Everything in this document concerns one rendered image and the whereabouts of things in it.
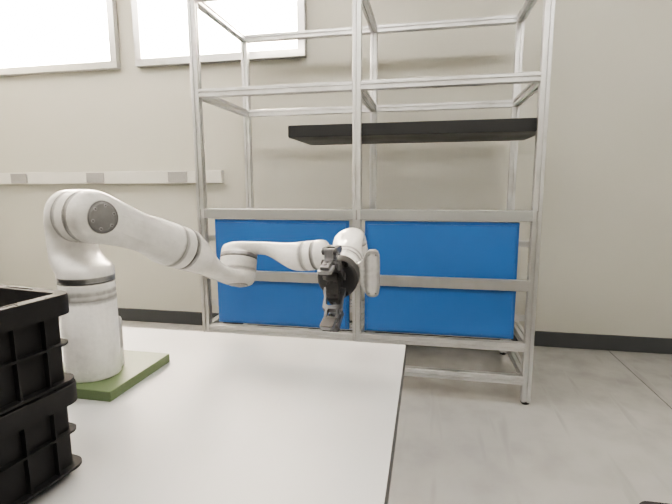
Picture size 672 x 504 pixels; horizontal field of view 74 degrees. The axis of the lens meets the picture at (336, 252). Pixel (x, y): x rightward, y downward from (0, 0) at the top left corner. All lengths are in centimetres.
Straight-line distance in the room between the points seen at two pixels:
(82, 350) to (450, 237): 169
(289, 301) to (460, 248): 90
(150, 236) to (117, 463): 41
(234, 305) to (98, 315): 165
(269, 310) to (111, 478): 182
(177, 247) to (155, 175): 265
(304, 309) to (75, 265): 162
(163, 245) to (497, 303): 169
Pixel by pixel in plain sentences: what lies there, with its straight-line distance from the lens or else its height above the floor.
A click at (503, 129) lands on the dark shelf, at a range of 224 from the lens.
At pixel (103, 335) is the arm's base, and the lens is 89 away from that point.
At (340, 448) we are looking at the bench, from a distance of 66.
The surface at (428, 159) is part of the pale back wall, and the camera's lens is 305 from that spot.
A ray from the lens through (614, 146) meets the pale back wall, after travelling 325.
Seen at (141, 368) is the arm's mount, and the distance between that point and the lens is 94.
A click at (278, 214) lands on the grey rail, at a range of 230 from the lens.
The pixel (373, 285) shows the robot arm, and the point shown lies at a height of 87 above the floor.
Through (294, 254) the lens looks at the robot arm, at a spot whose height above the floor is 90.
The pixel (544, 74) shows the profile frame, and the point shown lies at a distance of 228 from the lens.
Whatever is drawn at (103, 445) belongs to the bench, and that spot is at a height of 70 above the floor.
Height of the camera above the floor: 105
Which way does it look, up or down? 8 degrees down
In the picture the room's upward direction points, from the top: straight up
